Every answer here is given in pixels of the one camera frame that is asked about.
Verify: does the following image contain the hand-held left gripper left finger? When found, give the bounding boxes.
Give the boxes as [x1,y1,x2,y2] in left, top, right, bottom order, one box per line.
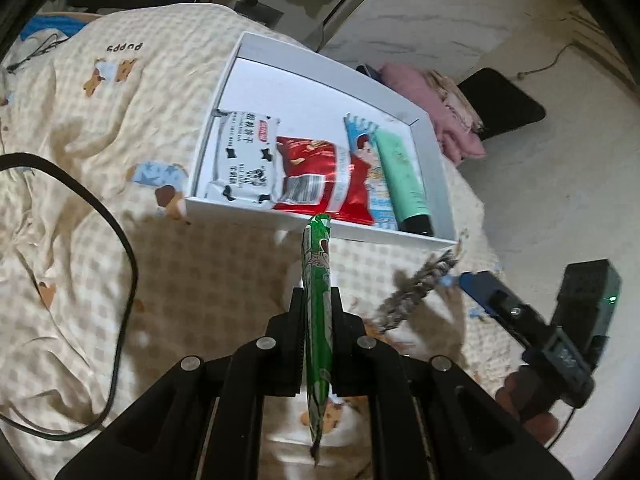
[55,286,306,480]

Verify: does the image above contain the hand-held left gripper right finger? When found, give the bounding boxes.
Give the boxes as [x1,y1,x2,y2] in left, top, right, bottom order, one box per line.
[330,286,571,480]

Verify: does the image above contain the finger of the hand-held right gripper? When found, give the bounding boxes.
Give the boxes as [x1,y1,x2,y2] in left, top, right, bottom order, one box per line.
[459,270,552,349]

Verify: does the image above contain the green striped lollipop packet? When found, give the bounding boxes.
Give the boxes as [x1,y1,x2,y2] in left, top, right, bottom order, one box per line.
[300,213,334,467]

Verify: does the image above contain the mint green tube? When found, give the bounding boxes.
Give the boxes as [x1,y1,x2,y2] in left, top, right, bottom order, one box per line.
[374,126,436,237]

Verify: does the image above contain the blue cartoon snack packet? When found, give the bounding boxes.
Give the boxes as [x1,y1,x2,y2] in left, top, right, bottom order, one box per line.
[343,113,402,232]

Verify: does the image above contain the red snack packet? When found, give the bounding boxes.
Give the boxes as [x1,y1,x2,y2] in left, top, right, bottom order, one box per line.
[271,135,379,227]

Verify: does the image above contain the white cow-print biscuit packet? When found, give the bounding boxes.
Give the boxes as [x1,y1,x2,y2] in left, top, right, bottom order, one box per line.
[203,109,281,207]

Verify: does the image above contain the white cardboard box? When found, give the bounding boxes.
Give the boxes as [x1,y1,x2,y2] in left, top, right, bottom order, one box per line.
[184,30,459,252]

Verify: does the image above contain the person's right hand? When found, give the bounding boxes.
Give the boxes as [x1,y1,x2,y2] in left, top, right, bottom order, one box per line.
[494,371,559,444]

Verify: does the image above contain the beige striped cloth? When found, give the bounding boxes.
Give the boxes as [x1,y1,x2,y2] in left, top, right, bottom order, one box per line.
[426,70,484,134]

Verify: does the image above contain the pink fluffy cloth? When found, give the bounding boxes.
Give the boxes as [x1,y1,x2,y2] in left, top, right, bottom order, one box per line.
[381,61,487,162]

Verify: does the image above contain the black office chair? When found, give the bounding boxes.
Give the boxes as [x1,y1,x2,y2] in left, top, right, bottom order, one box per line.
[456,66,547,142]

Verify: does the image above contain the grey electronic device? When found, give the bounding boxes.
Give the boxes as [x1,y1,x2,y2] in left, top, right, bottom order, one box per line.
[234,0,279,29]

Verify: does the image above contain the blue striped towel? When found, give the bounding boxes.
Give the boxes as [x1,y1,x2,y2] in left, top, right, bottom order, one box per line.
[19,11,97,42]

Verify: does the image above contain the thick black cable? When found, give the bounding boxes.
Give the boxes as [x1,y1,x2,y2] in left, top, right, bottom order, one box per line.
[0,151,139,442]

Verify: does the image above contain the grey power cord with plug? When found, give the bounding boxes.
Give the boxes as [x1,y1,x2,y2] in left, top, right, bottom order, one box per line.
[516,41,577,82]

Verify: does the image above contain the thin black charging cables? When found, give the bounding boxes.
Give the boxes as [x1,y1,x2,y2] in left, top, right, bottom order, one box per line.
[4,31,67,72]

